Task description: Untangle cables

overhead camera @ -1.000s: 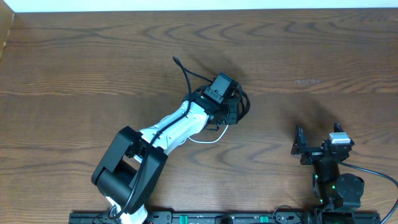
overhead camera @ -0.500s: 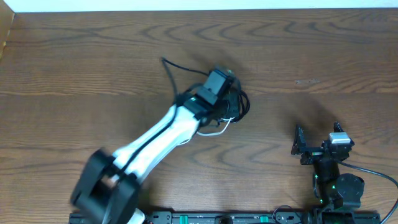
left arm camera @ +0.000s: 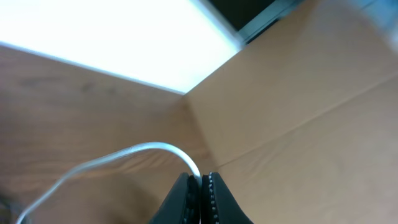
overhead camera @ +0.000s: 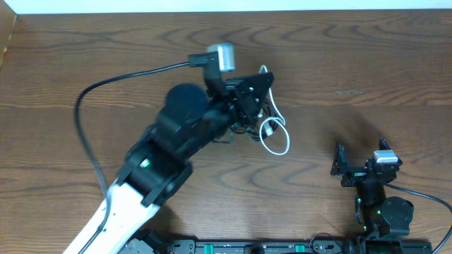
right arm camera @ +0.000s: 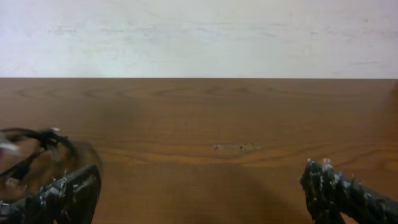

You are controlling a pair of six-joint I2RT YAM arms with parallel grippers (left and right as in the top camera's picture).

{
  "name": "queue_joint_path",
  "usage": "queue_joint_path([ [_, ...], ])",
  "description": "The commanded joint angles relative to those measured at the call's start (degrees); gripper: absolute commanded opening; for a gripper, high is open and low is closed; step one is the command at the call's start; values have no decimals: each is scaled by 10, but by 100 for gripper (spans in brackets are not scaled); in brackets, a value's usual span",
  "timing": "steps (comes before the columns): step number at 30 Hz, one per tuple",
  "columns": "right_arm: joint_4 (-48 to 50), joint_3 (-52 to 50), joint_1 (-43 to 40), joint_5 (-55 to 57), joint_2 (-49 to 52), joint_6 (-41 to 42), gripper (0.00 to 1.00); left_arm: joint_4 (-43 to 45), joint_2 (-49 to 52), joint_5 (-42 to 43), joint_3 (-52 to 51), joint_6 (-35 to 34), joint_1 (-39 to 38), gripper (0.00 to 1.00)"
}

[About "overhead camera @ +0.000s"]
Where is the black left camera cable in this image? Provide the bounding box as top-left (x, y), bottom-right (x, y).
top-left (73, 52), bottom-right (220, 254)

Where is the black camera cable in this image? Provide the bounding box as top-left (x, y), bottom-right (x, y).
top-left (73, 52), bottom-right (220, 254)
top-left (383, 179), bottom-right (452, 254)

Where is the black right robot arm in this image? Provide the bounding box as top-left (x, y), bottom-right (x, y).
top-left (331, 138), bottom-right (414, 253)

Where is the white USB cable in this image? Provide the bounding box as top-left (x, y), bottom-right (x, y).
top-left (257, 64), bottom-right (291, 157)

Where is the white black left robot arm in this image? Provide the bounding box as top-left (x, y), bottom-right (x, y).
top-left (65, 72), bottom-right (274, 253)

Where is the black right camera cable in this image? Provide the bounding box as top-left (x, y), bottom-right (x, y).
top-left (383, 179), bottom-right (452, 254)

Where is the black USB cable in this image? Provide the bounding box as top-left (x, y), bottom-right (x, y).
top-left (211, 100), bottom-right (275, 145)

